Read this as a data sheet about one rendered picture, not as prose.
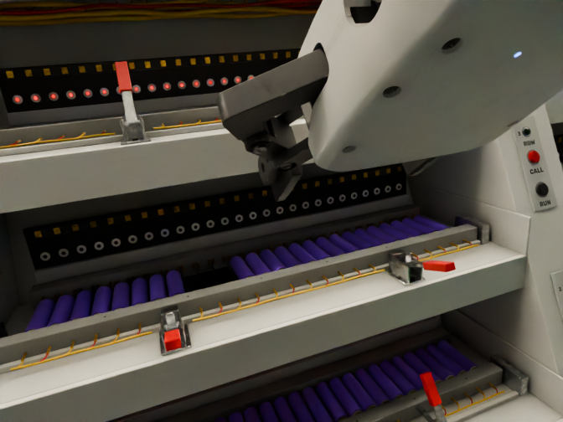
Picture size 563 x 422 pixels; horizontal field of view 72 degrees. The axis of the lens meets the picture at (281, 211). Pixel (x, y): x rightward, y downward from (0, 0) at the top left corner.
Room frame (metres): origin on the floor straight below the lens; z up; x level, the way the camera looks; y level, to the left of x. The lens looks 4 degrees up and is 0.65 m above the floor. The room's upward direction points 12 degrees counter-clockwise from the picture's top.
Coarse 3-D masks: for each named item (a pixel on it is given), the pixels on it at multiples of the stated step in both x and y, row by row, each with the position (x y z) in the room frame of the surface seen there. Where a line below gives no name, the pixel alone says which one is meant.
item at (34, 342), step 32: (352, 256) 0.47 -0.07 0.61; (384, 256) 0.48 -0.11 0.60; (416, 256) 0.48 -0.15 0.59; (224, 288) 0.42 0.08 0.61; (256, 288) 0.43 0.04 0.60; (288, 288) 0.45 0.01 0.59; (320, 288) 0.44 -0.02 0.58; (96, 320) 0.39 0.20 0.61; (128, 320) 0.39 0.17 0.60; (0, 352) 0.36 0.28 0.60; (32, 352) 0.37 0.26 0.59
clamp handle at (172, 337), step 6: (168, 318) 0.37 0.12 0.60; (174, 318) 0.37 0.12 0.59; (168, 324) 0.37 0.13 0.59; (174, 324) 0.37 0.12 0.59; (168, 330) 0.35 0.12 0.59; (174, 330) 0.34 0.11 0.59; (168, 336) 0.32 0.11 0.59; (174, 336) 0.32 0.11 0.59; (168, 342) 0.31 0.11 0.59; (174, 342) 0.31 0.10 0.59; (180, 342) 0.31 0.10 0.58; (168, 348) 0.31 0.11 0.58; (174, 348) 0.31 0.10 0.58
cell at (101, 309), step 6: (102, 288) 0.46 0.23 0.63; (108, 288) 0.46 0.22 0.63; (96, 294) 0.45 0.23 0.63; (102, 294) 0.45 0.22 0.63; (108, 294) 0.45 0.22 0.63; (96, 300) 0.43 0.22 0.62; (102, 300) 0.43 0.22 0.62; (108, 300) 0.44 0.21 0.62; (96, 306) 0.42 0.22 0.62; (102, 306) 0.42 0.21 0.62; (108, 306) 0.43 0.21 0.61; (96, 312) 0.41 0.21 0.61; (102, 312) 0.41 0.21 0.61
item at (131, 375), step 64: (128, 256) 0.51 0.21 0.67; (448, 256) 0.50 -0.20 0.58; (512, 256) 0.49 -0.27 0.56; (0, 320) 0.43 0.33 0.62; (256, 320) 0.41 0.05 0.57; (320, 320) 0.41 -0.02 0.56; (384, 320) 0.44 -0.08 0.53; (0, 384) 0.35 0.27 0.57; (64, 384) 0.34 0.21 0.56; (128, 384) 0.35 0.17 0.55; (192, 384) 0.38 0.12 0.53
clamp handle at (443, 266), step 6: (408, 258) 0.45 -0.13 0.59; (408, 264) 0.44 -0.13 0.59; (414, 264) 0.43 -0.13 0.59; (420, 264) 0.42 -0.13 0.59; (426, 264) 0.41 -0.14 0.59; (432, 264) 0.40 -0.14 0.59; (438, 264) 0.39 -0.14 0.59; (444, 264) 0.38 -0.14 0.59; (450, 264) 0.38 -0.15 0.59; (432, 270) 0.40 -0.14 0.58; (438, 270) 0.39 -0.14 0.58; (444, 270) 0.39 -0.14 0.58; (450, 270) 0.38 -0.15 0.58
